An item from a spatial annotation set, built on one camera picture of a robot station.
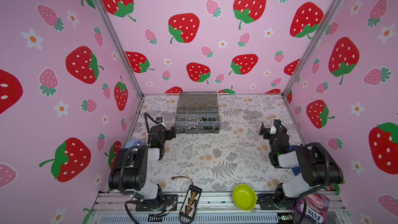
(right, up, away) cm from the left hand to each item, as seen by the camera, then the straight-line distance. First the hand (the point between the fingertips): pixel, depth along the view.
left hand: (165, 126), depth 95 cm
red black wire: (+13, -26, -12) cm, 32 cm away
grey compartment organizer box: (+19, +9, +11) cm, 24 cm away
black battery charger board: (+17, -34, -22) cm, 44 cm away
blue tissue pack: (-17, -9, -6) cm, 20 cm away
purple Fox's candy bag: (+77, -35, -23) cm, 88 cm away
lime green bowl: (+44, -33, -19) cm, 59 cm away
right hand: (+65, +3, -5) cm, 65 cm away
